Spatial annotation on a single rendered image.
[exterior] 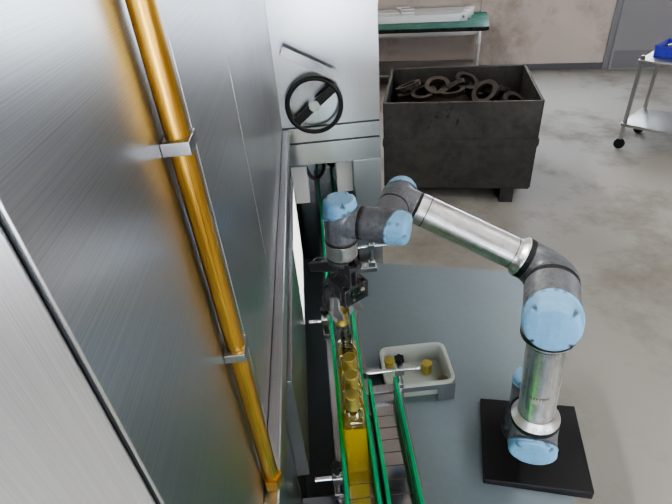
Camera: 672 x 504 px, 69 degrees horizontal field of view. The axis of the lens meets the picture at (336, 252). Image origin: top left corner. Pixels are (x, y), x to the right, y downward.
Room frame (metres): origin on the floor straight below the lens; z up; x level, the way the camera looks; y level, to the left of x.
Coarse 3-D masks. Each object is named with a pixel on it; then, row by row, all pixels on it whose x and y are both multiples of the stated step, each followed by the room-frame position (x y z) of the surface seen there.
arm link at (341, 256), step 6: (354, 246) 0.90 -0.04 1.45; (330, 252) 0.90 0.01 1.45; (336, 252) 0.89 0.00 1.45; (342, 252) 0.88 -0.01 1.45; (348, 252) 0.89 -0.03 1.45; (354, 252) 0.90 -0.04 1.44; (330, 258) 0.90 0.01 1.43; (336, 258) 0.89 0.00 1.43; (342, 258) 0.89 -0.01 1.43; (348, 258) 0.89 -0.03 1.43; (354, 258) 0.90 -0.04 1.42
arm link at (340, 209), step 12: (336, 192) 0.95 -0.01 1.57; (324, 204) 0.91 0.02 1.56; (336, 204) 0.89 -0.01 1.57; (348, 204) 0.89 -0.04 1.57; (324, 216) 0.90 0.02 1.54; (336, 216) 0.88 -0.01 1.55; (348, 216) 0.89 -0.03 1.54; (324, 228) 0.91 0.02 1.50; (336, 228) 0.89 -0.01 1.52; (348, 228) 0.88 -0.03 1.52; (336, 240) 0.89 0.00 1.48; (348, 240) 0.89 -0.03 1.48
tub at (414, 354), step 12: (384, 348) 1.15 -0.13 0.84; (396, 348) 1.15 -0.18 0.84; (408, 348) 1.15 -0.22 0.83; (420, 348) 1.15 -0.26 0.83; (432, 348) 1.15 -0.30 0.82; (444, 348) 1.13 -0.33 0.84; (408, 360) 1.15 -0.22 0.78; (420, 360) 1.15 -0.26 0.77; (432, 360) 1.15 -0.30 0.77; (444, 360) 1.09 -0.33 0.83; (408, 372) 1.10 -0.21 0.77; (420, 372) 1.10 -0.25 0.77; (432, 372) 1.09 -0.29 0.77; (444, 372) 1.07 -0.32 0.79; (408, 384) 1.00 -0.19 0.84; (420, 384) 0.99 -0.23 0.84; (432, 384) 0.99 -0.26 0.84
